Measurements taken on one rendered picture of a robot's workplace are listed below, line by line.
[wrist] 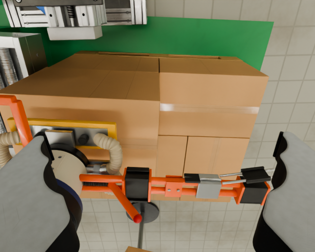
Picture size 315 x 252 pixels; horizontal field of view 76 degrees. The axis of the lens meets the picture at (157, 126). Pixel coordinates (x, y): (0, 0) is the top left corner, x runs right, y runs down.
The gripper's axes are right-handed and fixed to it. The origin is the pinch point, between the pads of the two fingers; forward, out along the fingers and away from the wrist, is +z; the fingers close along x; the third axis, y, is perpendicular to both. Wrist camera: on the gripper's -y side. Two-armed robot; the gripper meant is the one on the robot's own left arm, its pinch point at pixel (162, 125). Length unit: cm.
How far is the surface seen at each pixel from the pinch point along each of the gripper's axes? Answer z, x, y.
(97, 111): 58, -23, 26
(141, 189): 32, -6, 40
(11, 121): 45, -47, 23
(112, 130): 45, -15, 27
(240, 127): 97, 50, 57
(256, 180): 31, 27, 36
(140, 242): 112, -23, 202
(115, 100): 58, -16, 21
